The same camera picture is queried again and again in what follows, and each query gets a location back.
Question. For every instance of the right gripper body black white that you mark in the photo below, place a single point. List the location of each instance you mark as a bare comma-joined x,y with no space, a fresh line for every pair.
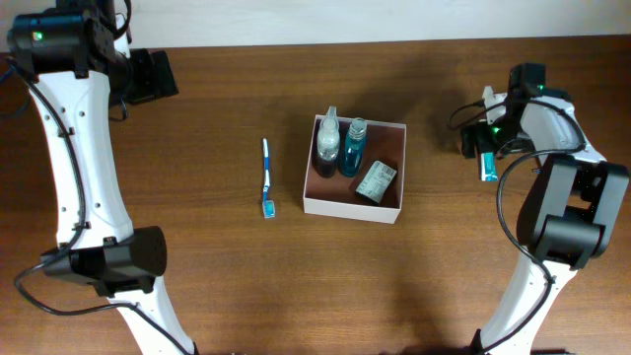
473,140

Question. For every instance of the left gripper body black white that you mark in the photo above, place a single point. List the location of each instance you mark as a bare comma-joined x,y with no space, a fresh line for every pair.
149,76

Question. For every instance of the white toothpaste tube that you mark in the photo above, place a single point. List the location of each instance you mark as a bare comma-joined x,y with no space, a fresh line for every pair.
488,170

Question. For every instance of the green white soap box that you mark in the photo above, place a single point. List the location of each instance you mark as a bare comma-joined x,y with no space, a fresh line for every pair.
376,181

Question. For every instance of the blue mouthwash bottle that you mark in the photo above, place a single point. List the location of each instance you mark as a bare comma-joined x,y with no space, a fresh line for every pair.
353,147

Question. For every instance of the clear purple soap pump bottle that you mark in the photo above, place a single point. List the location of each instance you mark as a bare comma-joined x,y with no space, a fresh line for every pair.
327,144

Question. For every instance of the blue white toothbrush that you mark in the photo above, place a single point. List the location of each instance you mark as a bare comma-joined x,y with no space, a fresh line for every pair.
268,206

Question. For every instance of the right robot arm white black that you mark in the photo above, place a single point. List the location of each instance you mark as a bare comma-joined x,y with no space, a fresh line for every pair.
569,212

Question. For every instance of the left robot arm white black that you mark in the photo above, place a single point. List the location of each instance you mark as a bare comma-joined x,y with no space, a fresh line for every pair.
77,62

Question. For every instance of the white cardboard box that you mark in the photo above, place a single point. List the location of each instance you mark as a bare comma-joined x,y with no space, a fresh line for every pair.
336,196

